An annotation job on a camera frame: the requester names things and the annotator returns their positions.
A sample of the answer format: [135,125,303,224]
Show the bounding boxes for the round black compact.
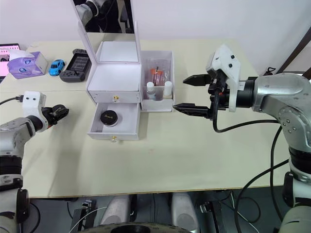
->
[100,110,118,127]

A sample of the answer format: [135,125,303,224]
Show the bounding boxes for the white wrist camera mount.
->
[21,91,50,133]
[206,44,242,113]

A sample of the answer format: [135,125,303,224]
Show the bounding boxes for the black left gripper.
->
[41,104,69,127]

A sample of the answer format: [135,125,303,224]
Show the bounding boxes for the blue toy car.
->
[48,59,66,76]

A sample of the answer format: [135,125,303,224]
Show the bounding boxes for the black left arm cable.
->
[0,95,25,105]

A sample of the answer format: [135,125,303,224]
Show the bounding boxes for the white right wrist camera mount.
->
[206,44,242,113]

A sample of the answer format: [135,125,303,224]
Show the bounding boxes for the clear bottle with white cap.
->
[146,82,156,100]

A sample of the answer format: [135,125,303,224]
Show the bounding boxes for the purple tissue pack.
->
[6,50,48,80]

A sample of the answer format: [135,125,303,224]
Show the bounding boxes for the tablet with pink screen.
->
[0,43,20,84]

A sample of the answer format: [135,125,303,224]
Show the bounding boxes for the white makeup organizer with mirror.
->
[71,0,175,114]

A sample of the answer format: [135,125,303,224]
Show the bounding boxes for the dark wooden frame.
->
[282,0,311,80]

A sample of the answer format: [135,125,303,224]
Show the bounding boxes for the white drawer with gold knob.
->
[87,90,141,104]

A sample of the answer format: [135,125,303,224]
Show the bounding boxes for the brush set in clear bag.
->
[145,57,171,86]

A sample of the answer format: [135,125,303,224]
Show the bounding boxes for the white drawer holding compact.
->
[86,102,142,142]

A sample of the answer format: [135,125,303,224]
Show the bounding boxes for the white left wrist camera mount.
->
[21,91,50,133]

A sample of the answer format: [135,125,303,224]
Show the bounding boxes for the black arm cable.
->
[210,90,292,233]
[0,95,25,105]

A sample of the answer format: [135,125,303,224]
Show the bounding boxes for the silver robot leg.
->
[172,192,199,232]
[100,195,130,226]

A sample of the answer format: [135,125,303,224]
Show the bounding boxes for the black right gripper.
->
[172,70,230,121]

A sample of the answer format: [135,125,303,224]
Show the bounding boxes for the black handheld game console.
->
[59,48,93,83]

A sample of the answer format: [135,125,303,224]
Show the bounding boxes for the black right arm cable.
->
[210,90,292,233]

